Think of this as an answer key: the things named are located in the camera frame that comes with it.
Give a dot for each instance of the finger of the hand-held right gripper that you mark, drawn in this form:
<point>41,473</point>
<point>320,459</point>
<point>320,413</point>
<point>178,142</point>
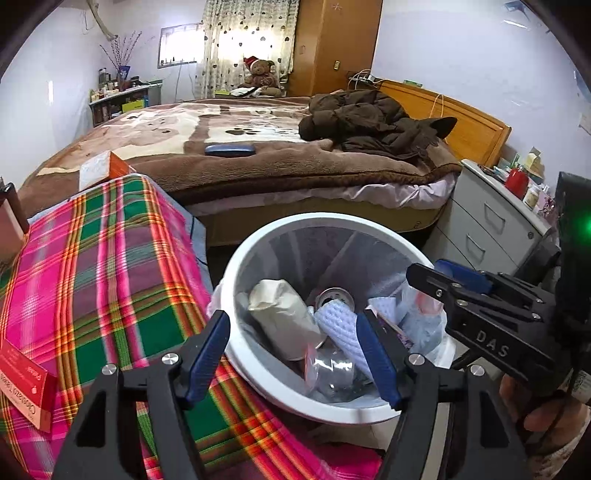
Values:
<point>461,276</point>
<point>434,286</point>

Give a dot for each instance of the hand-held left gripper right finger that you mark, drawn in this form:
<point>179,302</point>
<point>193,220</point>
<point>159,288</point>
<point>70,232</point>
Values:
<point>376,362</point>

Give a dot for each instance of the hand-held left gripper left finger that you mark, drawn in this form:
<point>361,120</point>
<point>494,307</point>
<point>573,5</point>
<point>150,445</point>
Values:
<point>207,357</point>

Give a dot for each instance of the clear plastic wrapper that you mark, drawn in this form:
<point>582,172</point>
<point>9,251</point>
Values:
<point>337,374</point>

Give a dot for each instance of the light blue waffle cloth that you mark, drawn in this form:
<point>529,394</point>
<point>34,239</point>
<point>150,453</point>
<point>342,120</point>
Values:
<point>339,330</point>

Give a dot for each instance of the white round trash bin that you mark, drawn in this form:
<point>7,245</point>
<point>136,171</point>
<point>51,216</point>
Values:
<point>323,412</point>

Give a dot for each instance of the red drink can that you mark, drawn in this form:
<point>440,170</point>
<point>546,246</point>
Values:
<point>334,297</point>

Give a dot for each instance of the white paper cup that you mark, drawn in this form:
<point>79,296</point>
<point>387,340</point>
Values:
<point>281,314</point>

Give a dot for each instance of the person's right forearm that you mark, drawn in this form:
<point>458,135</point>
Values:
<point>572,457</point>

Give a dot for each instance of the person's right hand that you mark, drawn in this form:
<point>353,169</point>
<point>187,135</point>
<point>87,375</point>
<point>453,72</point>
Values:
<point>535,417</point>

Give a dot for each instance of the grey drawer nightstand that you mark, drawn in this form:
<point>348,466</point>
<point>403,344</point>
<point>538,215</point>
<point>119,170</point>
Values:
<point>489,217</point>

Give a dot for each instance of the lilac bedsheet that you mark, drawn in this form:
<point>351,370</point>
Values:
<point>415,196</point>

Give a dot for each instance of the white jar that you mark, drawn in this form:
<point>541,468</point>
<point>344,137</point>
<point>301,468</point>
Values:
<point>532,196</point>

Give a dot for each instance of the red cup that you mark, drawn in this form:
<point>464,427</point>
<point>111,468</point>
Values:
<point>516,182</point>

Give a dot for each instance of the pink green plaid tablecloth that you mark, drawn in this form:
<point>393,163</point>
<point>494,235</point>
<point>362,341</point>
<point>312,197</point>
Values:
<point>115,277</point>

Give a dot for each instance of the translucent bin liner bag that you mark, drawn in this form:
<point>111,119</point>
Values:
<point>295,258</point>

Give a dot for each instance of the pale yellow box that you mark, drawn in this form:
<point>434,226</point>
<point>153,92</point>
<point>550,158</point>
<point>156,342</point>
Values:
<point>533,162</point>

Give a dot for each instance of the wooden headboard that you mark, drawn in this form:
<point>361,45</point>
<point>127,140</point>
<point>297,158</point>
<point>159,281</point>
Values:
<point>466,124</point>

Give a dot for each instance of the dark brown jacket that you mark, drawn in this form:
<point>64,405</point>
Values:
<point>369,120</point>

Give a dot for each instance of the red white medicine box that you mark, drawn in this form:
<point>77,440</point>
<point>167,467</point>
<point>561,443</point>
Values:
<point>27,387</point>

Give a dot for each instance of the bed with brown blanket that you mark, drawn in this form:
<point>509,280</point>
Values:
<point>277,166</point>

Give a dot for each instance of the blue glasses case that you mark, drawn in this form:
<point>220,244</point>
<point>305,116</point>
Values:
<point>230,150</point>

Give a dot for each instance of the white orange tissue box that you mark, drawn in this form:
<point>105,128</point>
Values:
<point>104,168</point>

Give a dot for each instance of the white power strip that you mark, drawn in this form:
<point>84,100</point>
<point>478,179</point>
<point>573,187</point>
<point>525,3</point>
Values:
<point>362,78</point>

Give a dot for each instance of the cluttered side shelf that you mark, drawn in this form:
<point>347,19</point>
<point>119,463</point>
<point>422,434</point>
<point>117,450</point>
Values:
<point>124,104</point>

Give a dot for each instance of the wooden wardrobe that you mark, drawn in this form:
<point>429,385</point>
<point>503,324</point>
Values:
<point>337,37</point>

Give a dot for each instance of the brown teddy bear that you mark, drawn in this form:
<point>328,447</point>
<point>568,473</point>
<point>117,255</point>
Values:
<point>261,74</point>

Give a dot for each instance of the row of small bottles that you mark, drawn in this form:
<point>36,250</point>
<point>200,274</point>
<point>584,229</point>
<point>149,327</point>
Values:
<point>111,87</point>

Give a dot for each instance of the small window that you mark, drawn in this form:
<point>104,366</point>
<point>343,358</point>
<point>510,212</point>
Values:
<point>180,46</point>

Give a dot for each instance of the heart patterned curtain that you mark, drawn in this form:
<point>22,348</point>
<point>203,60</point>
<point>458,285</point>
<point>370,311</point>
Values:
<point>249,32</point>

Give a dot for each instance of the dried branches in vase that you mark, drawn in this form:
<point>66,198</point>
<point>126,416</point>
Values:
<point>122,48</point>

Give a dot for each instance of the wooden bed frame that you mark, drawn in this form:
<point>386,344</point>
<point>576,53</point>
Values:
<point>277,221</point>

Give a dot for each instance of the white wall pipe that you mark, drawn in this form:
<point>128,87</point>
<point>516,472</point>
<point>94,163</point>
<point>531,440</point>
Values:
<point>104,21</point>

